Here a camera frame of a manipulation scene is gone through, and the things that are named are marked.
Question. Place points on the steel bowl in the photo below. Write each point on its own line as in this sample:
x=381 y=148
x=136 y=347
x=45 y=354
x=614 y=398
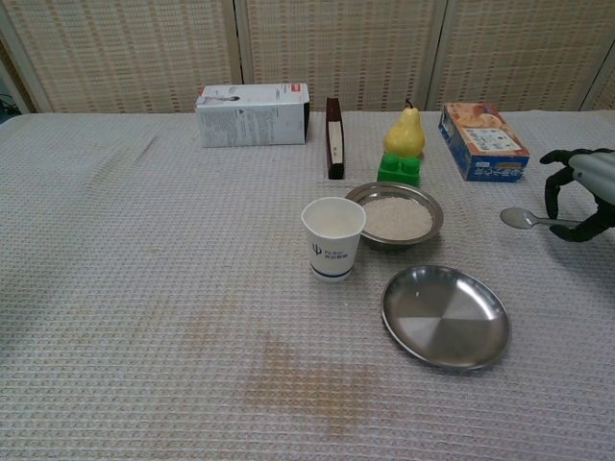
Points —
x=376 y=192

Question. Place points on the blue snack box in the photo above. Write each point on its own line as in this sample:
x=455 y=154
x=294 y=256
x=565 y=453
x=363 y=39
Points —
x=480 y=139

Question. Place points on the white paper cup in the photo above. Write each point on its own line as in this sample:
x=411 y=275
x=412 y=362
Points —
x=331 y=254

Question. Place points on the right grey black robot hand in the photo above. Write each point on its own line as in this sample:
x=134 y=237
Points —
x=593 y=170

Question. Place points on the steel plate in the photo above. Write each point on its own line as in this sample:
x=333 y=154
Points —
x=442 y=317

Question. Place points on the dark brown narrow box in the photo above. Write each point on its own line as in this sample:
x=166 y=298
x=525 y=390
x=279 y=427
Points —
x=331 y=108

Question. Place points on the steel spoon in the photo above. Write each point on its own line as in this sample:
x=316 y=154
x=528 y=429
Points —
x=514 y=218

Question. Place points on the green toy brick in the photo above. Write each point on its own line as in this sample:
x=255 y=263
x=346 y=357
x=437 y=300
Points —
x=399 y=175

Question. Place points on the yellow pear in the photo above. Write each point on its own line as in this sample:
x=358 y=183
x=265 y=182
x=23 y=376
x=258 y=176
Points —
x=406 y=134

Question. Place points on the woven folding screen panel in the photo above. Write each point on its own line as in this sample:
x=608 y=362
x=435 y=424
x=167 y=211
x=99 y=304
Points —
x=519 y=48
x=14 y=81
x=606 y=96
x=336 y=48
x=120 y=48

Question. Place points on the white carton box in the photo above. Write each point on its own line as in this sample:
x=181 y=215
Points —
x=250 y=125

